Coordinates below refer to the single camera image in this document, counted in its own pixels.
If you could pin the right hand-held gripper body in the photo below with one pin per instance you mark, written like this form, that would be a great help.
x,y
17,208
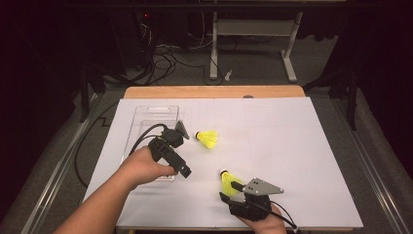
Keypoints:
x,y
250,209

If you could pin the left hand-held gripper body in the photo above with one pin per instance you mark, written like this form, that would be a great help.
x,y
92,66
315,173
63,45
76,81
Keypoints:
x,y
162,148

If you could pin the yellow shuttlecock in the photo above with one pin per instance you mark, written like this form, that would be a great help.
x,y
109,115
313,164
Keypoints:
x,y
227,182
207,139

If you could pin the clear plastic container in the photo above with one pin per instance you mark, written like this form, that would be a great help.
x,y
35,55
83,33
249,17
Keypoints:
x,y
152,113

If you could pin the person's right hand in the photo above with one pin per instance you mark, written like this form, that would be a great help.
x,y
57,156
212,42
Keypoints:
x,y
266,227

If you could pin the person's left hand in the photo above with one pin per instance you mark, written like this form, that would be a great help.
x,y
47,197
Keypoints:
x,y
142,169

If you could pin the white table board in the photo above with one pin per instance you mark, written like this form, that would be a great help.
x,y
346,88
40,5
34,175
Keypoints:
x,y
276,136

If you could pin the wooden table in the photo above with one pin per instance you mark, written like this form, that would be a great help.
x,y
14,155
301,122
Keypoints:
x,y
195,92

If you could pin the grey round table cap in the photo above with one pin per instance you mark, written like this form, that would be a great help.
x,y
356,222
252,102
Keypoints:
x,y
248,96

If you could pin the black metal stand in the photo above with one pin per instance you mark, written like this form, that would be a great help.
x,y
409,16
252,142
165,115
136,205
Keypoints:
x,y
352,104
84,97

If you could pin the small white floor object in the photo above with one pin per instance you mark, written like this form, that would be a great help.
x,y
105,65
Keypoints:
x,y
228,75

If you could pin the dark equipment cabinet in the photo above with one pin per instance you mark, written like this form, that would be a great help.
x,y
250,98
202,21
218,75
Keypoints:
x,y
133,39

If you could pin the metal floor rail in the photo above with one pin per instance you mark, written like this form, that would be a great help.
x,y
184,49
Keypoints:
x,y
373,172
58,172

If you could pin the white metal desk frame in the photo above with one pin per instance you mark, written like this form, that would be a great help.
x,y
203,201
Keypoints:
x,y
253,27

